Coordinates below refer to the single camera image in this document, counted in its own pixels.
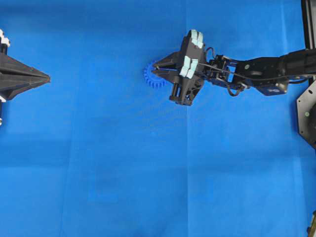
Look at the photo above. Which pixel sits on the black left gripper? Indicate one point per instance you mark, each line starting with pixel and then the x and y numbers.
pixel 10 66

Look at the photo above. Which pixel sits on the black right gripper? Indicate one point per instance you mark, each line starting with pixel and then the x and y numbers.
pixel 186 78

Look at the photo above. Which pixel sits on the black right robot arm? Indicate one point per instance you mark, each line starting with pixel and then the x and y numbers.
pixel 269 75

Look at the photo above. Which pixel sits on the small blue plastic gear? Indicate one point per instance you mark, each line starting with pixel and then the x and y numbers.
pixel 151 79

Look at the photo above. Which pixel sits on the blue cloth mat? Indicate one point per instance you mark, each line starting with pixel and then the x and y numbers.
pixel 97 152

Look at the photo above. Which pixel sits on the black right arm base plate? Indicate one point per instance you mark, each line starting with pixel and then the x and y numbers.
pixel 306 114

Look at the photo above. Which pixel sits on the black aluminium frame post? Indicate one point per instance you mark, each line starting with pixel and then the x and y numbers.
pixel 309 22

